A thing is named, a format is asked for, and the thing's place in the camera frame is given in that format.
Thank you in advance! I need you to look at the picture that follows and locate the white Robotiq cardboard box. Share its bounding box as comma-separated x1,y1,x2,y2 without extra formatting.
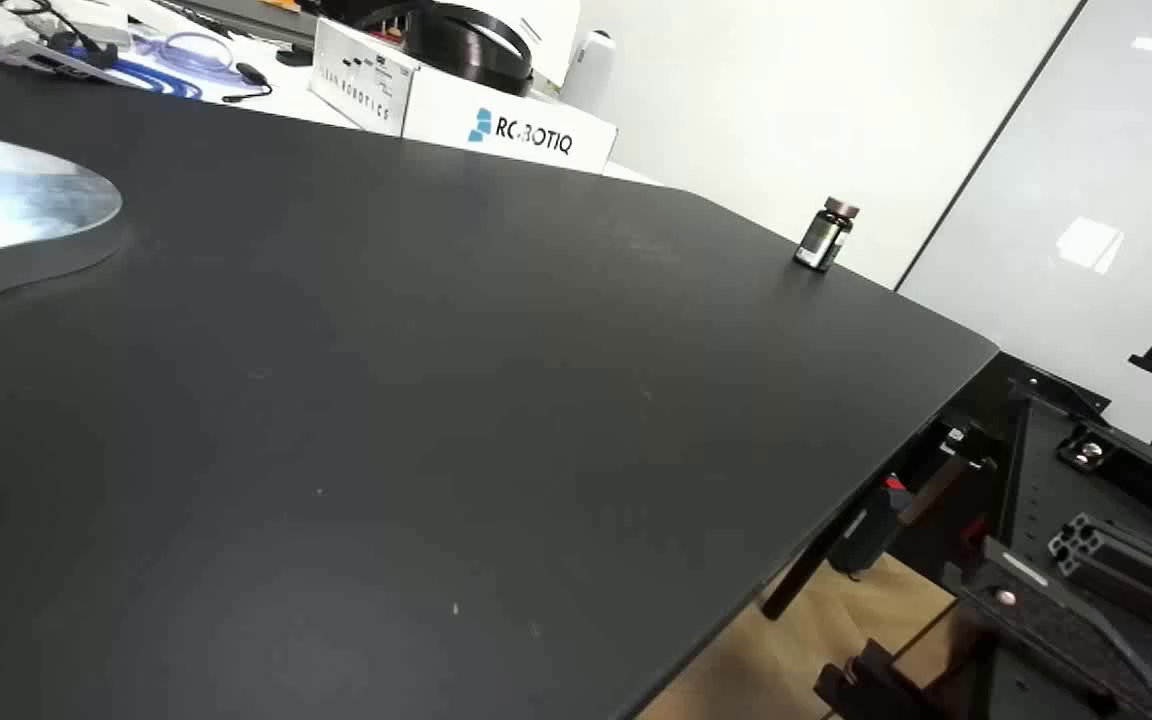
308,11,618,171

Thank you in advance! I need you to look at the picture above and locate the small black metal clamp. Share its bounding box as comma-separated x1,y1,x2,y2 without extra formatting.
793,193,864,280

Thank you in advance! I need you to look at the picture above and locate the black fabric bag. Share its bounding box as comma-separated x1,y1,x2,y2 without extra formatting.
361,0,537,98

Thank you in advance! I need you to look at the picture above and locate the black perforated breadboard table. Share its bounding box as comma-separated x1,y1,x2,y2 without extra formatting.
960,386,1152,720

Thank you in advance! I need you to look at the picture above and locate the clear crinkled plastic bag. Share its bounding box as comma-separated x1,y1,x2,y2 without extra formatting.
0,115,128,324

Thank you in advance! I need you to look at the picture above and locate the black aluminium extrusion bar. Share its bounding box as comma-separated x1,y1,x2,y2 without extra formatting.
1042,509,1152,648

